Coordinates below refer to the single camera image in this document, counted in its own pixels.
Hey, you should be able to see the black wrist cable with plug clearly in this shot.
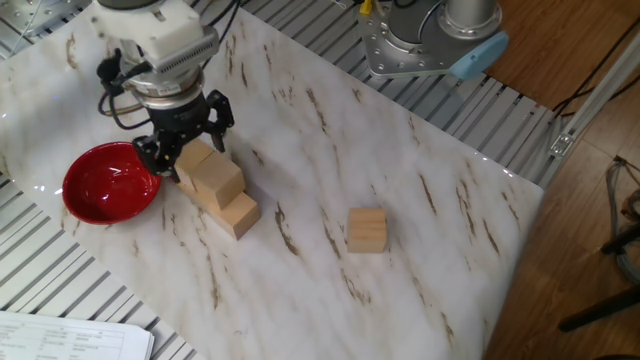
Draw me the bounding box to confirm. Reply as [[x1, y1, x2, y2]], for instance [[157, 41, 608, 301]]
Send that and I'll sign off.
[[96, 47, 154, 131]]

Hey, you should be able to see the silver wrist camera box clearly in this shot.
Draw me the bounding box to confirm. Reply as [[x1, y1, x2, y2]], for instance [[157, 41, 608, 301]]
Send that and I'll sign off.
[[152, 25, 221, 76]]

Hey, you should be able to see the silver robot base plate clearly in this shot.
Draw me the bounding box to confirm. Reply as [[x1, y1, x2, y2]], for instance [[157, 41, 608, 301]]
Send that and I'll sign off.
[[357, 2, 459, 79]]

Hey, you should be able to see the white printed paper stack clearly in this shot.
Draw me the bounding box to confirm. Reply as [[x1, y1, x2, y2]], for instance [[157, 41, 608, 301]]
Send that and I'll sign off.
[[0, 309, 156, 360]]

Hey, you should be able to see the red glossy bowl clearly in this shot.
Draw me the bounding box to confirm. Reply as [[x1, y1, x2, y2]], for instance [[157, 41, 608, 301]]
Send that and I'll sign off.
[[62, 141, 164, 226]]

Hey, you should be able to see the aluminium frame profile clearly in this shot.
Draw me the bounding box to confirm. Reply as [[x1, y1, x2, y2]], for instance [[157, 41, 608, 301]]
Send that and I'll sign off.
[[547, 30, 640, 160]]

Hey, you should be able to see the white marble pattern board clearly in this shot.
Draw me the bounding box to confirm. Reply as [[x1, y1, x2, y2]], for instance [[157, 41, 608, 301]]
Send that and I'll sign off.
[[0, 0, 545, 360]]

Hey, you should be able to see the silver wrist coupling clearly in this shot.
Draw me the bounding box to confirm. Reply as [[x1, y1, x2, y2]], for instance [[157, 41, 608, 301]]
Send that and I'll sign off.
[[119, 42, 206, 110]]

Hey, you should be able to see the grey cable bundle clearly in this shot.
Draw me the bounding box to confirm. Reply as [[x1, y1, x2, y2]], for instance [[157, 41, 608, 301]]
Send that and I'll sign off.
[[604, 155, 640, 285]]

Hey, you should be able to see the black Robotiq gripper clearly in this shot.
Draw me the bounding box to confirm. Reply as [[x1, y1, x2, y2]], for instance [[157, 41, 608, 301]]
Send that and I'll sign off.
[[131, 89, 236, 184]]

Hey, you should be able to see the black floor cable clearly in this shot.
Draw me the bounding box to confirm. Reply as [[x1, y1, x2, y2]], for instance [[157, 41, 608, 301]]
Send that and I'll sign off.
[[551, 17, 640, 119]]

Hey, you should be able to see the black chair base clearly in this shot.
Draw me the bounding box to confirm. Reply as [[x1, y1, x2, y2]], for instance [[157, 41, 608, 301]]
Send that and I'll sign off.
[[556, 222, 640, 334]]

